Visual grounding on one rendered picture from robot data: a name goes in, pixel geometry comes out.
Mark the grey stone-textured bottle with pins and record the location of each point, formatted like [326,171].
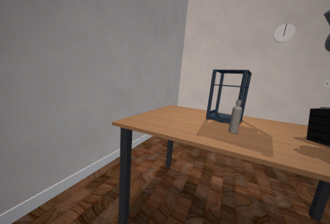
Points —
[235,117]

